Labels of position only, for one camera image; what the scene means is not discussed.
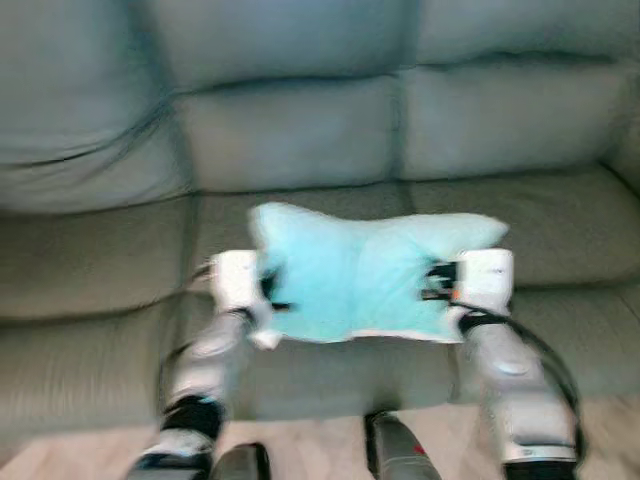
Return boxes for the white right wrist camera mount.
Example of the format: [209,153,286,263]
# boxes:
[457,249,516,314]

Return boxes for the turquoise pillow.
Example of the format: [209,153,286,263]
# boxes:
[247,202,509,344]

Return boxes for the grey-green leather sofa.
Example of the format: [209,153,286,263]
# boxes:
[0,0,640,439]

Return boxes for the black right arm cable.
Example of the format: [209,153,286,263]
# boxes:
[468,314,587,463]

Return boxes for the silver robot right leg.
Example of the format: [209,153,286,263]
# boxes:
[364,410,442,480]

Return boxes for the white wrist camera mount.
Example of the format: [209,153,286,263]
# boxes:
[208,250,264,315]
[457,249,516,314]

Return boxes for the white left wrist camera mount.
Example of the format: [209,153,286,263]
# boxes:
[208,250,264,315]

